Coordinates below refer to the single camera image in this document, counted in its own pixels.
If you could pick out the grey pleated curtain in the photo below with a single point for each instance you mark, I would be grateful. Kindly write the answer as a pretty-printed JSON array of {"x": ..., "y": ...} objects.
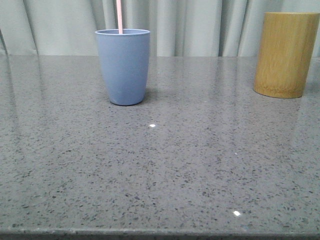
[{"x": 184, "y": 28}]

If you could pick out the pink chopstick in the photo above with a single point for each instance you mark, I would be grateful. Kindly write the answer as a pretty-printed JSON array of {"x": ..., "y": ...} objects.
[{"x": 119, "y": 16}]

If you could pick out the blue plastic cup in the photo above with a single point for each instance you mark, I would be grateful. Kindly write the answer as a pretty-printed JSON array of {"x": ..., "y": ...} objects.
[{"x": 124, "y": 62}]

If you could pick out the bamboo cylindrical holder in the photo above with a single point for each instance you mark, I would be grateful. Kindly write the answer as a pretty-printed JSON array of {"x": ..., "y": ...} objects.
[{"x": 286, "y": 48}]

